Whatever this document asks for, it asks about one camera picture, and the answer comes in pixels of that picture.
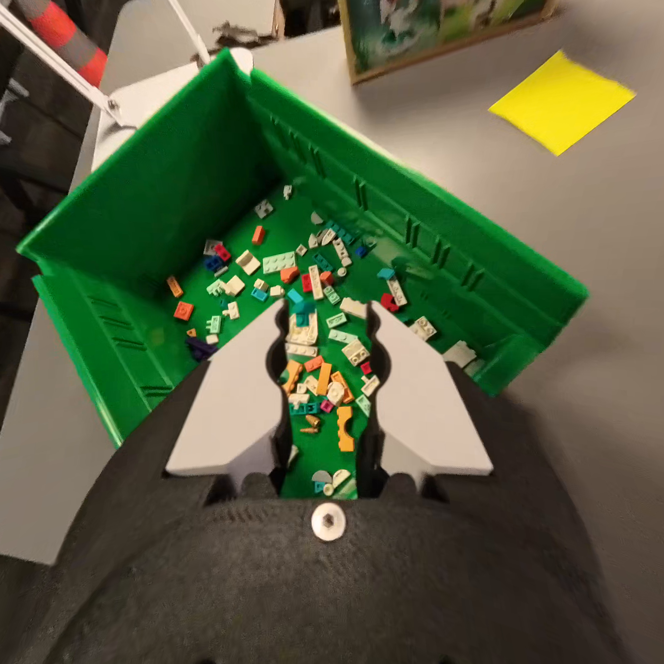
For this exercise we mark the orange gray striped post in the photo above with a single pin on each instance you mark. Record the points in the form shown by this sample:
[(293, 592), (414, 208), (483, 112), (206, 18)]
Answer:
[(62, 31)]

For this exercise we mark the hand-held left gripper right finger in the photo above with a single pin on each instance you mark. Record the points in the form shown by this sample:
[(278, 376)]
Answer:
[(430, 415)]

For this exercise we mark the pile of lego bricks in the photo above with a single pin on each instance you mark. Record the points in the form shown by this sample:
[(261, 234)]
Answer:
[(280, 262)]

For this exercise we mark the green plastic bin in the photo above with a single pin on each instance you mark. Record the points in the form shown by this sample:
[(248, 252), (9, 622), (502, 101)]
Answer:
[(155, 181)]

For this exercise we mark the colourful lego set box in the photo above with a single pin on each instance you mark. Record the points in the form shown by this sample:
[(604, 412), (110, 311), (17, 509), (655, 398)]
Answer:
[(415, 31)]

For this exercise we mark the yellow paper sheet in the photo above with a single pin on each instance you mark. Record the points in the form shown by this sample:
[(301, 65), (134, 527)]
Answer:
[(563, 103)]

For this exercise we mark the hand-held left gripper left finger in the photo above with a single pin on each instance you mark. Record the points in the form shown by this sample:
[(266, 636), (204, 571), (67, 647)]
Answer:
[(228, 415)]

